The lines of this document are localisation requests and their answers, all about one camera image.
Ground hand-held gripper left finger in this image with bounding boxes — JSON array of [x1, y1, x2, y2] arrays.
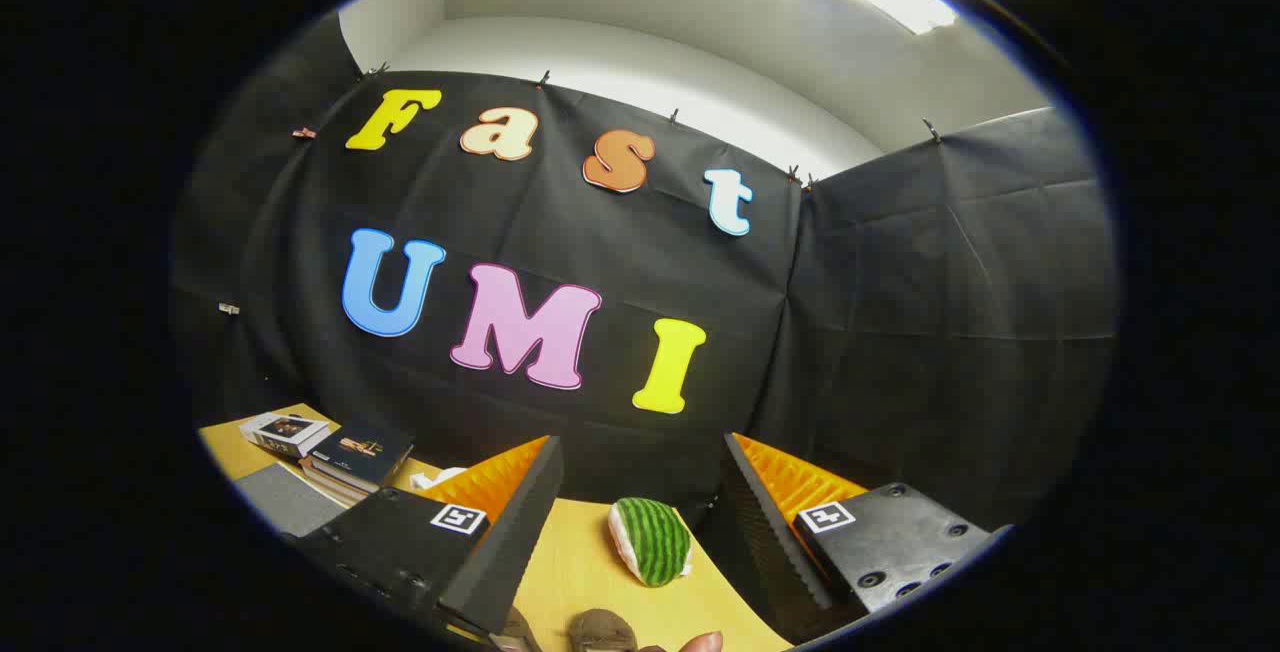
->
[[295, 435, 564, 638]]

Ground dark blue book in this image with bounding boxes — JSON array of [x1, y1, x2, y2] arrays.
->
[[300, 420, 415, 493]]

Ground brown shoe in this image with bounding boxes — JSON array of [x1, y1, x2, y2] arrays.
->
[[495, 607, 542, 652], [569, 609, 639, 652]]

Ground white book with dark picture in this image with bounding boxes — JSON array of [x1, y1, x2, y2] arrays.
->
[[239, 412, 331, 459]]

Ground book with brown cover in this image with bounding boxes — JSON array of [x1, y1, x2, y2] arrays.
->
[[298, 464, 373, 505]]

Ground grey fabric storage box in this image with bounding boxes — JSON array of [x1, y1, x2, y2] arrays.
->
[[235, 462, 347, 539]]

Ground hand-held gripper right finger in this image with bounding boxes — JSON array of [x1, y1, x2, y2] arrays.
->
[[720, 432, 1013, 646]]

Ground watermelon slice plush toy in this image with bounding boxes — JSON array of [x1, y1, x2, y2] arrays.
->
[[608, 497, 694, 589]]

